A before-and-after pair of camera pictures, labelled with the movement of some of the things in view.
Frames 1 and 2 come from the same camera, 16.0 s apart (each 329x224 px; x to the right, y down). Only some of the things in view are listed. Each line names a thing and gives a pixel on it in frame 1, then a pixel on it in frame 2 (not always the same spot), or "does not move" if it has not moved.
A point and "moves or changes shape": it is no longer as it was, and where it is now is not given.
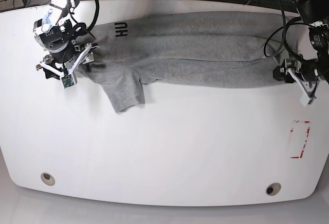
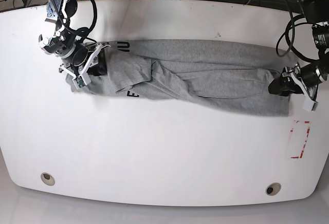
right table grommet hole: (273, 188) does not move
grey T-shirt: (194, 50) moves or changes shape
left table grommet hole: (48, 179) does not move
